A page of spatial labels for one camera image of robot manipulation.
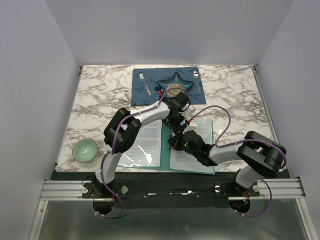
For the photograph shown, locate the printed paper sheets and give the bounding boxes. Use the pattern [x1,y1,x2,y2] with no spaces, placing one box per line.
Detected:
[169,117,215,175]

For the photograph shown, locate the teal plastic folder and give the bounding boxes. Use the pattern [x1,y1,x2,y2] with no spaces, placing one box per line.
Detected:
[116,123,215,175]

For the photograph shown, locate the single printed paper sheet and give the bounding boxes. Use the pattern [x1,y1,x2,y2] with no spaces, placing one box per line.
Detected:
[118,120,162,168]

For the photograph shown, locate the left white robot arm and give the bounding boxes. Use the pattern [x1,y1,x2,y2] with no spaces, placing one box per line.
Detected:
[93,91,191,198]

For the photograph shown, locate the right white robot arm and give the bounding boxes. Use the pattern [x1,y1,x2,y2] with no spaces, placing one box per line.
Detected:
[167,130,287,196]

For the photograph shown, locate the blue star-shaped dish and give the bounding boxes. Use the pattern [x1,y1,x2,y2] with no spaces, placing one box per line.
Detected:
[157,72,194,97]

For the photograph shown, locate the silver spoon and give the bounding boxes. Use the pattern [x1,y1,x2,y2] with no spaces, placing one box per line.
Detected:
[192,70,202,94]

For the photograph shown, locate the blue placemat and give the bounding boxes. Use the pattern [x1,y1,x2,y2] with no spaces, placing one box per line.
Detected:
[131,66,206,106]

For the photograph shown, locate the silver fork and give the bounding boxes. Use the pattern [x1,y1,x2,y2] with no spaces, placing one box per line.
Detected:
[139,73,151,96]

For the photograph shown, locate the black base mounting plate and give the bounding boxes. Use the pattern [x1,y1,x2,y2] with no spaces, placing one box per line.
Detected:
[51,171,291,213]

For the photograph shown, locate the green floral bowl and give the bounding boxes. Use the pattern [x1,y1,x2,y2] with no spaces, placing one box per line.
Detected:
[72,138,98,163]

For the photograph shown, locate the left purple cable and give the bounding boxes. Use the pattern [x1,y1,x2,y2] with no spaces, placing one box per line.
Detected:
[94,87,192,218]

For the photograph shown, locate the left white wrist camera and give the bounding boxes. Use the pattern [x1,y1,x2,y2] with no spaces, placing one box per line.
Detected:
[180,105,196,120]

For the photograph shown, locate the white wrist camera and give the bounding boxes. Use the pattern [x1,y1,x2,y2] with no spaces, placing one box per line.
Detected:
[183,119,198,134]
[180,105,196,120]

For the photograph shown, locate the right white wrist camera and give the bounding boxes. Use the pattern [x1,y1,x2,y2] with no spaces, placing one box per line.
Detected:
[183,119,198,134]

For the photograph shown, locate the aluminium frame rail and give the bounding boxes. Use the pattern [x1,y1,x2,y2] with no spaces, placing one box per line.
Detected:
[29,178,318,240]

